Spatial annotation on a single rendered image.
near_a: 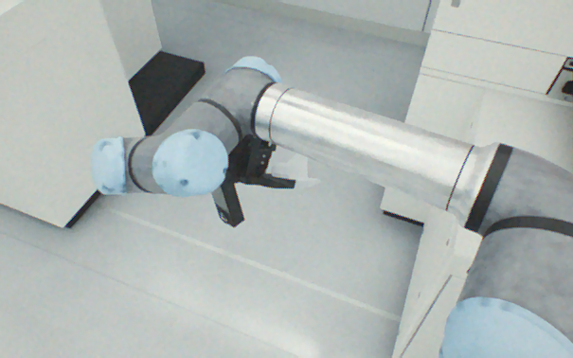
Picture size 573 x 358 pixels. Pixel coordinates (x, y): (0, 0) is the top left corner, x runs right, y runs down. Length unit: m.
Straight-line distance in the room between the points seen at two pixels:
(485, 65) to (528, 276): 1.12
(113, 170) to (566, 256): 0.47
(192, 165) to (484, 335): 0.32
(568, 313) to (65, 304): 1.85
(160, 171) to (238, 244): 1.49
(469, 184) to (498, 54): 1.01
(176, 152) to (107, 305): 1.52
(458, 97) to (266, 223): 1.00
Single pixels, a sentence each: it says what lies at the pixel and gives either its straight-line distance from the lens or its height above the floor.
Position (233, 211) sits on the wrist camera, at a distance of 0.73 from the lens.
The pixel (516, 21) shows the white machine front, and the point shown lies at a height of 1.05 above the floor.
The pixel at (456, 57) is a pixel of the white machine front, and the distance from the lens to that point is 1.46.
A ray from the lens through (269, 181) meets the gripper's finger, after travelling 0.70.
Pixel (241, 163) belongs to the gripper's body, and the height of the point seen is 1.16.
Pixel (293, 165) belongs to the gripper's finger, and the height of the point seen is 1.14.
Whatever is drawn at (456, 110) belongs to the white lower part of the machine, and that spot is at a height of 0.71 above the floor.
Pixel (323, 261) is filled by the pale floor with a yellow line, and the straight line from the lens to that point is 1.93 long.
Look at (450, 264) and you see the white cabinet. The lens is 1.11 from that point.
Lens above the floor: 1.68
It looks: 50 degrees down
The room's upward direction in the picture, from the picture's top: straight up
